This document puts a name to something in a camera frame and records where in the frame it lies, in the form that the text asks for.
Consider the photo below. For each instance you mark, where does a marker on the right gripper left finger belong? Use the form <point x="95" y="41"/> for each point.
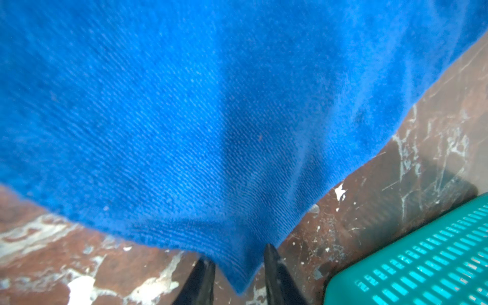
<point x="199" y="287"/>

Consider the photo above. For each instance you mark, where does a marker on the blue towel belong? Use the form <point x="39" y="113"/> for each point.
<point x="211" y="126"/>

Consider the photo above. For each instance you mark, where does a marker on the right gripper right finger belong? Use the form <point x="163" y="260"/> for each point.
<point x="281" y="289"/>

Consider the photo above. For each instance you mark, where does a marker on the teal plastic basket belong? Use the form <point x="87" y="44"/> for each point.
<point x="444" y="262"/>

